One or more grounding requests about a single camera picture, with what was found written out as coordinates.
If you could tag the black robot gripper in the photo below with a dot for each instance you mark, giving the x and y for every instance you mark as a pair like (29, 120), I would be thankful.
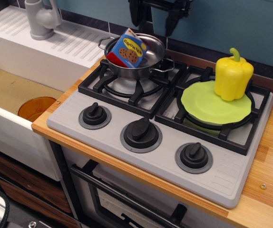
(176, 10)

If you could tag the blue cookie box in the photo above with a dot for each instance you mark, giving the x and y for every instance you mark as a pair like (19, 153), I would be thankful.
(128, 51)

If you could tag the yellow toy bell pepper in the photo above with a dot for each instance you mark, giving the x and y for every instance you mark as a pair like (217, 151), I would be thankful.
(232, 75)

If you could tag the stainless steel pot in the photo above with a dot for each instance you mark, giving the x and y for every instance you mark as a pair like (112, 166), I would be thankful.
(151, 61)

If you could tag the lime green plate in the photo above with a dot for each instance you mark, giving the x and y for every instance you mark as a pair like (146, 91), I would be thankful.
(201, 101)

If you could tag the left black stove knob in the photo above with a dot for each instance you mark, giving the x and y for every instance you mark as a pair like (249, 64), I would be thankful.
(94, 117)

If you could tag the black stove knob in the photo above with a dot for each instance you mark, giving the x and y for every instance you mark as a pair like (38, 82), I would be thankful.
(94, 117)
(194, 158)
(141, 136)

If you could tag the grey toy stove top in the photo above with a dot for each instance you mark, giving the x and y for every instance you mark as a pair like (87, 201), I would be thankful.
(222, 183)

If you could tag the middle black stove knob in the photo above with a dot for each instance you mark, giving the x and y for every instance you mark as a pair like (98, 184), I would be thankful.
(141, 136)

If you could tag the right black stove knob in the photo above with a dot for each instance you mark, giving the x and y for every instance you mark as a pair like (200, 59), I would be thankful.
(194, 158)

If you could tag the left black burner grate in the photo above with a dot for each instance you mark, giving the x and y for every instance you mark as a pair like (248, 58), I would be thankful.
(142, 97)

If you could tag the black burner grate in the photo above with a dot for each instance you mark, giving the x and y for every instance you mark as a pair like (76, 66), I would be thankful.
(142, 97)
(242, 137)

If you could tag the grey toy faucet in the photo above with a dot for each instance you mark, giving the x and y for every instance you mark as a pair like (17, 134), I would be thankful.
(42, 21)

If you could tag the white toy sink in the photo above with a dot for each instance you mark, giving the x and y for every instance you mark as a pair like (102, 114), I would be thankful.
(31, 68)

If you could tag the right black burner grate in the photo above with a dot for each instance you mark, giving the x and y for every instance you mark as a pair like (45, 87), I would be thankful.
(242, 137)

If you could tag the wooden drawer cabinet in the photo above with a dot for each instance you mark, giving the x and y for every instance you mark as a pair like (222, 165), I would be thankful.
(36, 192)

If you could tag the oven door with handle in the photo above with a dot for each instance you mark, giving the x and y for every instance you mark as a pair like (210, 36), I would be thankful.
(117, 201)

